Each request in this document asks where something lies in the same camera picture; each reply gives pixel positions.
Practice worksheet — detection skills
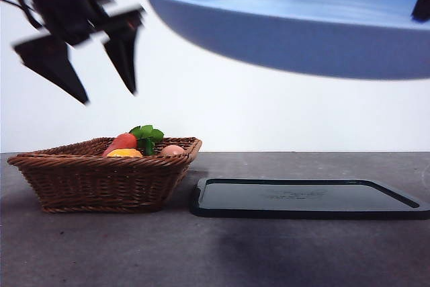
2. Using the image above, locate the blue round plate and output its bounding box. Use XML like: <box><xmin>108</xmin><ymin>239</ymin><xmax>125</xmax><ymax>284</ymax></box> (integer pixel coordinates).
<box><xmin>142</xmin><ymin>0</ymin><xmax>430</xmax><ymax>81</ymax></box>

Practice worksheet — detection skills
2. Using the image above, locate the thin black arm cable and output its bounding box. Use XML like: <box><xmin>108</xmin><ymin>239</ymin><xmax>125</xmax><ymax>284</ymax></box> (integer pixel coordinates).
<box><xmin>0</xmin><ymin>0</ymin><xmax>44</xmax><ymax>29</ymax></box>

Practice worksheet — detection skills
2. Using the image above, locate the yellow corn cob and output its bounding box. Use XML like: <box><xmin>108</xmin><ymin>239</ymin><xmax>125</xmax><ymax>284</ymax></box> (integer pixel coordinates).
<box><xmin>106</xmin><ymin>148</ymin><xmax>144</xmax><ymax>159</ymax></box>

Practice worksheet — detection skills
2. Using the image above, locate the pale brown egg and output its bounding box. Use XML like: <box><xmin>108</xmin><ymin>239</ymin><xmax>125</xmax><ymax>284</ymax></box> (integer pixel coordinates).
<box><xmin>159</xmin><ymin>145</ymin><xmax>186</xmax><ymax>158</ymax></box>

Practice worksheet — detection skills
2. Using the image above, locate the orange carrot with green leaves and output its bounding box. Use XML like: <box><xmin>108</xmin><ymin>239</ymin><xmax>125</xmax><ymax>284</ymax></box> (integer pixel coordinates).
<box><xmin>101</xmin><ymin>124</ymin><xmax>165</xmax><ymax>158</ymax></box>

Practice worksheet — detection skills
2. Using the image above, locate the brown wicker basket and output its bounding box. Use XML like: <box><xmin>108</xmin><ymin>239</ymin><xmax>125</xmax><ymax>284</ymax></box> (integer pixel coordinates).
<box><xmin>7</xmin><ymin>136</ymin><xmax>204</xmax><ymax>214</ymax></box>

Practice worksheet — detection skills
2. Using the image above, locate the black rectangular tray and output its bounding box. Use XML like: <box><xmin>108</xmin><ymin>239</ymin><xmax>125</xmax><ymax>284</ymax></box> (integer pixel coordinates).
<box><xmin>189</xmin><ymin>177</ymin><xmax>430</xmax><ymax>220</ymax></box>

